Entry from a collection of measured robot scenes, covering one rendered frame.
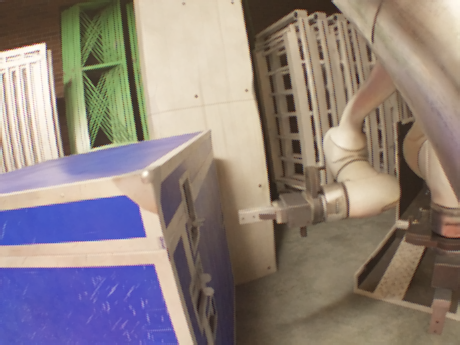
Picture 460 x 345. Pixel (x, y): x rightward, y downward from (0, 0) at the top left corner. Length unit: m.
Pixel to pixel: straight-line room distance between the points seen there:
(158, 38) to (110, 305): 1.53
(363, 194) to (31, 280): 0.71
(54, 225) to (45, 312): 0.21
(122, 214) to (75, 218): 0.09
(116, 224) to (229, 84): 1.49
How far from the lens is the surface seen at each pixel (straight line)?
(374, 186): 0.70
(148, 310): 0.53
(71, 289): 0.57
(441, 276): 0.58
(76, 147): 3.28
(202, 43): 1.86
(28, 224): 0.56
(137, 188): 0.43
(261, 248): 2.08
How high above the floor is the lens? 1.13
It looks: 11 degrees down
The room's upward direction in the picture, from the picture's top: 8 degrees counter-clockwise
